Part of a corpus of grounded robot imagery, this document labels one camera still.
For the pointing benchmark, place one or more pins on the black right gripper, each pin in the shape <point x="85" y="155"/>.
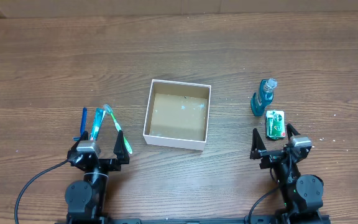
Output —
<point x="257" y="149"/>

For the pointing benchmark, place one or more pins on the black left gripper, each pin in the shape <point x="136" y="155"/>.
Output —
<point x="122" y="155"/>

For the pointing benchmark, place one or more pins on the green floss pack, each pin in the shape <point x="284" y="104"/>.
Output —
<point x="275" y="124"/>

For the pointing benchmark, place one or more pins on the blue mouthwash bottle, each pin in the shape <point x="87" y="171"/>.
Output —
<point x="263" y="96"/>

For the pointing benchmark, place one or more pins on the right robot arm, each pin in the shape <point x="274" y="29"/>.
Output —
<point x="302" y="194"/>

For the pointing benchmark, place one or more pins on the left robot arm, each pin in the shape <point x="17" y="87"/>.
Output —
<point x="85" y="198"/>

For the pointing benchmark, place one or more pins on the teal toothpaste tube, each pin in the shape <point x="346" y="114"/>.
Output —
<point x="97" y="123"/>

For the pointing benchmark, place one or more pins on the green toothbrush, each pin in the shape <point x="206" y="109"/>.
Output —
<point x="110" y="111"/>

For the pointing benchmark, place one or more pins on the blue pen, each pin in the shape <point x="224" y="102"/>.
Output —
<point x="83" y="124"/>

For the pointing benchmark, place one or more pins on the white cardboard box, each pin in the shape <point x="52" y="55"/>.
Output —
<point x="177" y="115"/>

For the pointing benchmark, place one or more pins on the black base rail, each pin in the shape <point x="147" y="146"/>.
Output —
<point x="194" y="221"/>

